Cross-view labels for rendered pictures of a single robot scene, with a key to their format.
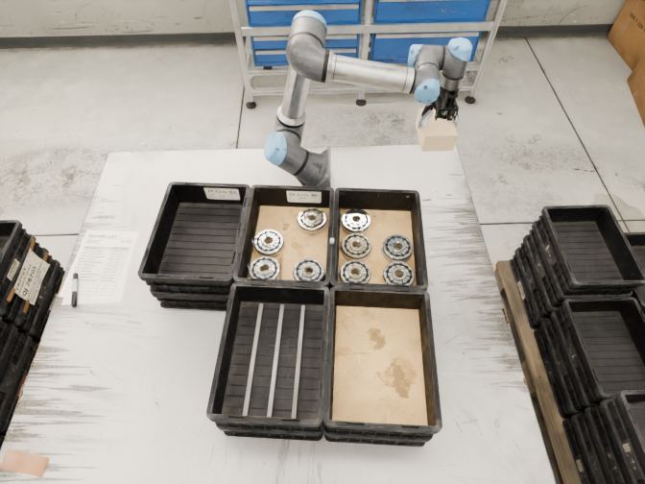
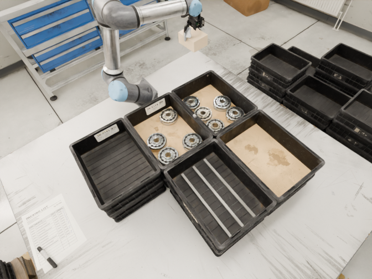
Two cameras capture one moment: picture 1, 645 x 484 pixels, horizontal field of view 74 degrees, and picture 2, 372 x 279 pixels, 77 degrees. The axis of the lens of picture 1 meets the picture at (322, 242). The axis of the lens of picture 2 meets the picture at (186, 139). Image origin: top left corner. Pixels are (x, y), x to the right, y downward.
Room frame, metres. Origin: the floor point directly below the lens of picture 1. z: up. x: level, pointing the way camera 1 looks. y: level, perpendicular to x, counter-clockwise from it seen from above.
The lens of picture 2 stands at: (0.19, 0.45, 1.85)
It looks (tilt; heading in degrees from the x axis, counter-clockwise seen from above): 55 degrees down; 326
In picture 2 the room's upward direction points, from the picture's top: 6 degrees counter-clockwise
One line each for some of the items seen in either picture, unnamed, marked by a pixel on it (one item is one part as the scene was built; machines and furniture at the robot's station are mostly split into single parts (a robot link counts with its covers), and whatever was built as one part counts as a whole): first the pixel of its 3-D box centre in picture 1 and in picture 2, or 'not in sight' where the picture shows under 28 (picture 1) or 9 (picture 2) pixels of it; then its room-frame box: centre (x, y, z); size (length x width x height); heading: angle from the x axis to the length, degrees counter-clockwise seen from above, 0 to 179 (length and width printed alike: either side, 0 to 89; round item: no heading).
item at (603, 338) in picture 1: (597, 359); (311, 108); (0.61, -1.14, 0.31); 0.40 x 0.30 x 0.34; 1
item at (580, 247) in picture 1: (567, 270); (273, 80); (1.01, -1.13, 0.37); 0.40 x 0.30 x 0.45; 1
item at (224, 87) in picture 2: (376, 245); (212, 107); (0.82, -0.18, 0.87); 0.40 x 0.30 x 0.11; 176
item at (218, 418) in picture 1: (273, 348); (217, 186); (0.44, 0.14, 0.92); 0.40 x 0.30 x 0.02; 176
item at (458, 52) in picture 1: (456, 58); not in sight; (1.28, -0.44, 1.26); 0.09 x 0.08 x 0.11; 84
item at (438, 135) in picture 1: (435, 129); (192, 38); (1.30, -0.45, 0.95); 0.16 x 0.12 x 0.07; 1
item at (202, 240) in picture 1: (202, 237); (116, 163); (0.86, 0.42, 0.87); 0.40 x 0.30 x 0.11; 176
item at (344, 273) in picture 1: (355, 273); (215, 125); (0.72, -0.11, 0.86); 0.10 x 0.10 x 0.01
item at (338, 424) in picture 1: (380, 353); (267, 150); (0.42, -0.16, 0.92); 0.40 x 0.30 x 0.02; 176
